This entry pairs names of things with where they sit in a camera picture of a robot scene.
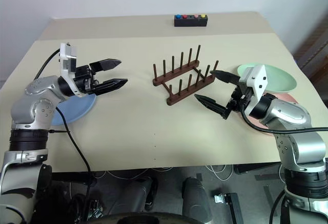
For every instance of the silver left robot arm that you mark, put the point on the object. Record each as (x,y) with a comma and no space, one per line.
(38,106)

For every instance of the blue plate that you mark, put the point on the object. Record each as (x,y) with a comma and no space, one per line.
(79,108)

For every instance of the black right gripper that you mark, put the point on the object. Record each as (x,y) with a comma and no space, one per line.
(238,99)

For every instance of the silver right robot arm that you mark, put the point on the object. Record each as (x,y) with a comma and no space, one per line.
(289,113)

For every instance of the red plate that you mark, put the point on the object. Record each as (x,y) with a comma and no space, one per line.
(289,98)

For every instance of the dark brown dish rack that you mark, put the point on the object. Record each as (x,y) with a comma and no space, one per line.
(176,99)

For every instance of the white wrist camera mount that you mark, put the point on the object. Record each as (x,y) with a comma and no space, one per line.
(67,65)
(258,80)

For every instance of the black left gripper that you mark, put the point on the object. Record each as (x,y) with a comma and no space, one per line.
(84,80)

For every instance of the green plate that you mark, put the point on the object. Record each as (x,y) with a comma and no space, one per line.
(279,80)

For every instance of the black metal floor bracket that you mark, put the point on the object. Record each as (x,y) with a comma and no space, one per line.
(230,206)

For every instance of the black button box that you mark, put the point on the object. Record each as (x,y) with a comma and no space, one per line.
(191,22)

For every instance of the dark rounded shape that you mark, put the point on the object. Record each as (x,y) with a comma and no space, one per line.
(142,193)
(196,198)

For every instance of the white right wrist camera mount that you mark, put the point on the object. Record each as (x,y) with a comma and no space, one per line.
(258,80)

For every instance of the black table frame bar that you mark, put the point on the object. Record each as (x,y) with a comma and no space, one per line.
(74,179)
(256,168)

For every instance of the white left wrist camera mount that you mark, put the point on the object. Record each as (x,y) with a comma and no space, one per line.
(67,65)

